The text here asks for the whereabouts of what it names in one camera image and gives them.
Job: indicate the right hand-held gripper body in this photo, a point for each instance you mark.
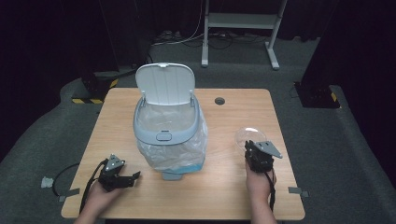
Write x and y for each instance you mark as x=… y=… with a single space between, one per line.
x=260 y=160

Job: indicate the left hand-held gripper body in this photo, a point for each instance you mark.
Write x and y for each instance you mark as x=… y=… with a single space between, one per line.
x=110 y=179

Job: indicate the clear plastic cup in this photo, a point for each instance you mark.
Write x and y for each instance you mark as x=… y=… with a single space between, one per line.
x=246 y=134

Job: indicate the clear plastic bin liner bag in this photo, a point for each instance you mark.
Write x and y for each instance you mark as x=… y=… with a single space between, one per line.
x=177 y=152

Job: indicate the grey white lidded trash bin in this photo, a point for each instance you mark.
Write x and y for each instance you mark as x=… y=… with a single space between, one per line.
x=165 y=84

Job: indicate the person's left hand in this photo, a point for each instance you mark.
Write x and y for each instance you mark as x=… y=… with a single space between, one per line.
x=99 y=199

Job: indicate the person's right hand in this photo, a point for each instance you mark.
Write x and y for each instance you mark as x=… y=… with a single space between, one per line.
x=258 y=185

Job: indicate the grey tape strip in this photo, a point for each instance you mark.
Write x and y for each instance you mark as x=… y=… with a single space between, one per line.
x=298 y=191
x=69 y=194

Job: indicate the crumpled white tape piece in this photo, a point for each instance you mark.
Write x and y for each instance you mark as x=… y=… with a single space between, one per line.
x=46 y=182

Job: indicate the black stand base yellow mark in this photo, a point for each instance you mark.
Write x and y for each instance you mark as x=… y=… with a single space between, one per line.
x=317 y=95

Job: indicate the black stand base striped edge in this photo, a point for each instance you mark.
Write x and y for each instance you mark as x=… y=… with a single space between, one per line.
x=93 y=87

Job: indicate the white metal stand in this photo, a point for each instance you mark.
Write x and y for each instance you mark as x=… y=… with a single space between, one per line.
x=243 y=21

